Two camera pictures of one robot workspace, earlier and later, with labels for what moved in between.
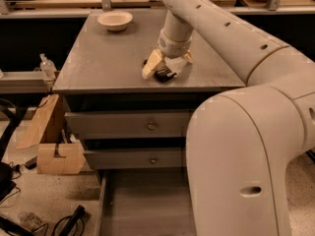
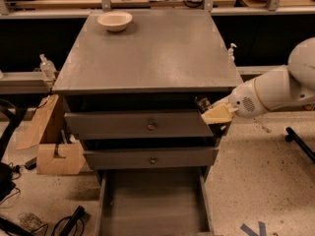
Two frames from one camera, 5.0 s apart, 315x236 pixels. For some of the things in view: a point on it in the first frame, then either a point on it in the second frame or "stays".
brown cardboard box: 58,151 stays
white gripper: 173,48 to 243,102
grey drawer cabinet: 123,119 stays
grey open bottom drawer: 146,203 stays
